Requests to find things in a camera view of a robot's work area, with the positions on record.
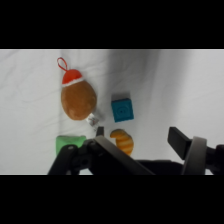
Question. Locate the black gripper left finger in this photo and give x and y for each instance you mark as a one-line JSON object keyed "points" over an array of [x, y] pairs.
{"points": [[87, 157]]}

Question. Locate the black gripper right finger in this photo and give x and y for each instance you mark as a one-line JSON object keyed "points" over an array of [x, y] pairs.
{"points": [[186, 146]]}

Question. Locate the green triangle block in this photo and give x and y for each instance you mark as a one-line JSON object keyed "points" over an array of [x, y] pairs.
{"points": [[68, 142]]}

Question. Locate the orange striped plush croissant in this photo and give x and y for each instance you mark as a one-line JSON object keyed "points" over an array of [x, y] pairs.
{"points": [[123, 141]]}

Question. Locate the blue cube block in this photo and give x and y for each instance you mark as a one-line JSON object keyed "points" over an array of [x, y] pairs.
{"points": [[122, 109]]}

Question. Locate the brown plush with red hat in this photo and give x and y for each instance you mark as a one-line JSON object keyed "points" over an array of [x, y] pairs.
{"points": [[77, 93]]}

